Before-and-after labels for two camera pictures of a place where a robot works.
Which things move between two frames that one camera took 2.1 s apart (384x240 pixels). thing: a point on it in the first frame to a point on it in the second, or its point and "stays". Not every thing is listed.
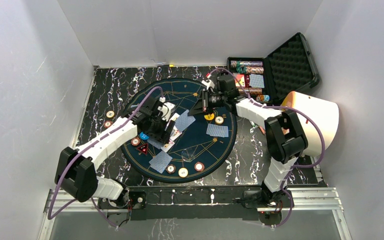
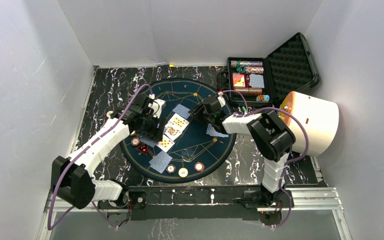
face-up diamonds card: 170,144 stays
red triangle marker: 143,148 stays
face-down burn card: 183,121 to 182,111
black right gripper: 202,104 to 197,112
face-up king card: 175,133 stays
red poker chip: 135,141 stays
